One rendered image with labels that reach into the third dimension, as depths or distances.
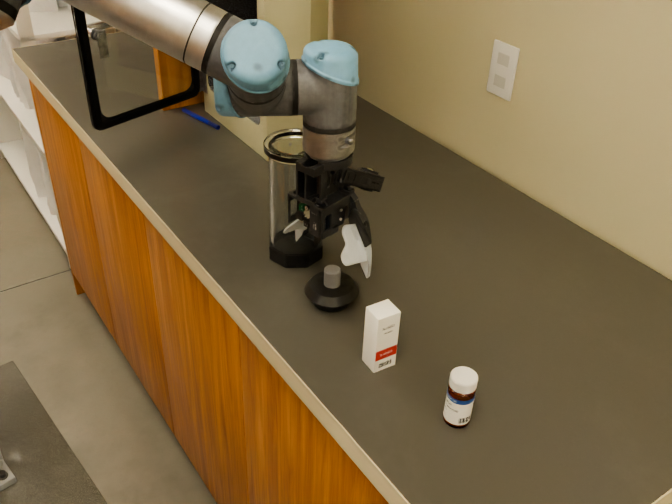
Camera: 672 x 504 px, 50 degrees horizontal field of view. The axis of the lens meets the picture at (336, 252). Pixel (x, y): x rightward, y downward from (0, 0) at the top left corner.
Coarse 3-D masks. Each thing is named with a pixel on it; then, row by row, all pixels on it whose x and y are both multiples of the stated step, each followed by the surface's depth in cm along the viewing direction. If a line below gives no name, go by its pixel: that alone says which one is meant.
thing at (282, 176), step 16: (272, 144) 120; (288, 144) 124; (272, 160) 118; (272, 176) 120; (288, 176) 118; (272, 192) 122; (272, 208) 124; (272, 224) 126; (288, 224) 123; (272, 240) 128; (288, 240) 125; (304, 240) 125
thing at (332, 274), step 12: (324, 276) 118; (336, 276) 117; (348, 276) 121; (312, 288) 118; (324, 288) 118; (336, 288) 118; (348, 288) 118; (312, 300) 117; (324, 300) 116; (336, 300) 116; (348, 300) 117
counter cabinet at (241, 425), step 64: (64, 128) 200; (64, 192) 228; (128, 256) 183; (128, 320) 206; (192, 320) 153; (192, 384) 169; (256, 384) 131; (192, 448) 189; (256, 448) 143; (320, 448) 115
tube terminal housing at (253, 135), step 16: (272, 0) 142; (288, 0) 144; (304, 0) 146; (320, 0) 156; (272, 16) 143; (288, 16) 145; (304, 16) 148; (320, 16) 159; (288, 32) 147; (304, 32) 150; (320, 32) 161; (288, 48) 149; (208, 96) 177; (208, 112) 180; (240, 128) 168; (256, 128) 160; (272, 128) 157; (288, 128) 160; (256, 144) 163
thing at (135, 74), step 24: (96, 24) 148; (96, 48) 150; (120, 48) 155; (144, 48) 160; (96, 72) 153; (120, 72) 157; (144, 72) 162; (168, 72) 167; (120, 96) 160; (144, 96) 165; (168, 96) 170
